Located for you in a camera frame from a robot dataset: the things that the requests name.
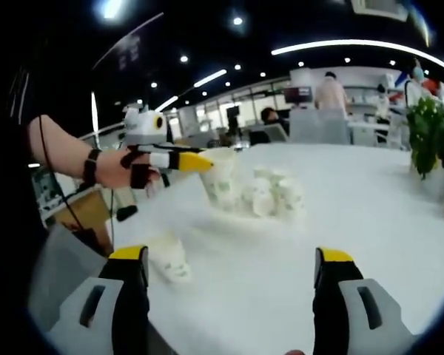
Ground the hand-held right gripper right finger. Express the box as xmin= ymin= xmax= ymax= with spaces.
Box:
xmin=312 ymin=246 xmax=417 ymax=355

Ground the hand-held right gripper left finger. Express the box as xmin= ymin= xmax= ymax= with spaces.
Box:
xmin=46 ymin=245 xmax=151 ymax=355

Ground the printed white paper cup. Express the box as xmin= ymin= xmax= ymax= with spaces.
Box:
xmin=199 ymin=147 xmax=241 ymax=212

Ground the person's left hand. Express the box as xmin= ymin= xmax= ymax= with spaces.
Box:
xmin=95 ymin=149 xmax=161 ymax=198

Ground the short ceiling light strip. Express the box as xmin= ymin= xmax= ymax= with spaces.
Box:
xmin=155 ymin=95 xmax=179 ymax=112
xmin=192 ymin=69 xmax=229 ymax=89

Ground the black wristband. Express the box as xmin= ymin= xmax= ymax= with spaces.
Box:
xmin=81 ymin=147 xmax=103 ymax=188

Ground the grey chair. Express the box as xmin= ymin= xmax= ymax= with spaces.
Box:
xmin=288 ymin=109 xmax=351 ymax=145
xmin=27 ymin=225 xmax=110 ymax=334

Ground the black office chair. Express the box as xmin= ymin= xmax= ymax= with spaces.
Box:
xmin=248 ymin=129 xmax=271 ymax=146

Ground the white table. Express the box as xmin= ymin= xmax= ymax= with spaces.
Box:
xmin=109 ymin=142 xmax=444 ymax=355

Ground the brown wooden panel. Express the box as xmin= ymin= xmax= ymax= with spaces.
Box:
xmin=53 ymin=188 xmax=114 ymax=256

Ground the dark display screen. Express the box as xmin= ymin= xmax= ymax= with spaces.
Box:
xmin=283 ymin=85 xmax=315 ymax=105

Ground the person's black shirt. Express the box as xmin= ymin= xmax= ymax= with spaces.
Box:
xmin=0 ymin=62 xmax=51 ymax=319

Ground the group of ceiling downlights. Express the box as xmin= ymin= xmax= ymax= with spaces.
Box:
xmin=135 ymin=16 xmax=397 ymax=108

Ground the potted green plant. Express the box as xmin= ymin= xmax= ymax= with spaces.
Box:
xmin=405 ymin=95 xmax=444 ymax=203

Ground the long curved ceiling light strip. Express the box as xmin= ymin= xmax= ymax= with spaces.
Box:
xmin=271 ymin=38 xmax=444 ymax=73

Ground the ceiling air conditioner vent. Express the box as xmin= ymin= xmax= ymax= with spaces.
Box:
xmin=351 ymin=0 xmax=410 ymax=21

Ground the black cable connector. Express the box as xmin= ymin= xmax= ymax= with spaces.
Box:
xmin=116 ymin=205 xmax=138 ymax=222

